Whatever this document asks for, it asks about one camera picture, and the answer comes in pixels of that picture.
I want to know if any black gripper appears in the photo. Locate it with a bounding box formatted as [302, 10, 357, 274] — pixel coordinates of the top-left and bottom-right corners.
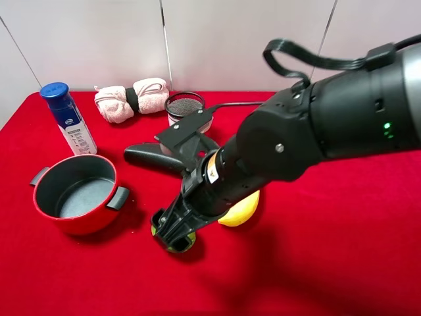
[151, 149, 263, 253]

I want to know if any green lime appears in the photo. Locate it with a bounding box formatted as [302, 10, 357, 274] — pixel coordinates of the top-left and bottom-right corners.
[151, 224, 196, 253]

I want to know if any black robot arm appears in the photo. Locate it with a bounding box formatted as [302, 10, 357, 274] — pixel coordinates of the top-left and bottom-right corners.
[151, 36, 420, 252]

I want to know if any yellow toy banana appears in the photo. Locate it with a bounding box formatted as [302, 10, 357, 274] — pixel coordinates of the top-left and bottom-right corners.
[218, 190, 260, 227]

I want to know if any black glasses case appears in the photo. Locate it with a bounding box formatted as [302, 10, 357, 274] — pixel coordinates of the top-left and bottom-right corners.
[123, 143, 186, 178]

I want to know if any red toy cooking pot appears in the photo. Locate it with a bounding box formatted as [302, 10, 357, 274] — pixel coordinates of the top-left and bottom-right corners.
[30, 154, 130, 236]

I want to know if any black mesh pen holder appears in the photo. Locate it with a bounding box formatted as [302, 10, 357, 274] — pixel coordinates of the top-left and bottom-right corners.
[164, 92, 205, 126]

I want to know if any rolled pink towel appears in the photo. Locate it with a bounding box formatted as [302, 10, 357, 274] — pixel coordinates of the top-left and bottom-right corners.
[94, 78, 169, 124]

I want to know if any blue white spray bottle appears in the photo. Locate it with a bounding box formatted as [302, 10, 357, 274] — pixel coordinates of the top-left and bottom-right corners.
[39, 82, 97, 155]

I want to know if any red velvet tablecloth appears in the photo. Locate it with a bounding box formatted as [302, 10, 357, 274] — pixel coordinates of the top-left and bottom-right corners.
[1, 92, 420, 315]

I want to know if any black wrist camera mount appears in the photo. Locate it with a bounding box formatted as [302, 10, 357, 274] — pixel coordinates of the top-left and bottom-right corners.
[155, 109, 219, 172]

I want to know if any black flat cable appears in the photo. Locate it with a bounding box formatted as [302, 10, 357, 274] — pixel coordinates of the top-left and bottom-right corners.
[203, 34, 421, 115]

